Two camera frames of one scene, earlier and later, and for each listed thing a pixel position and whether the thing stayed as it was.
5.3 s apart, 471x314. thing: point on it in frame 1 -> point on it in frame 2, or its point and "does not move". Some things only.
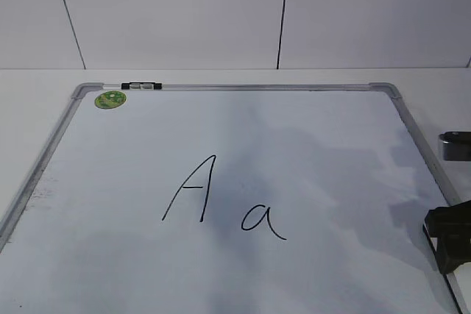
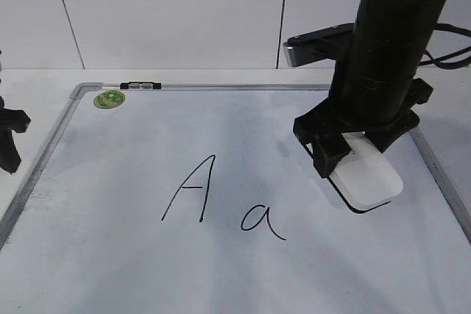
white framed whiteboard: [229, 198] does not move
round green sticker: [110, 99] does not move
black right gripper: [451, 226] -> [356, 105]
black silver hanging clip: [141, 85] does not move
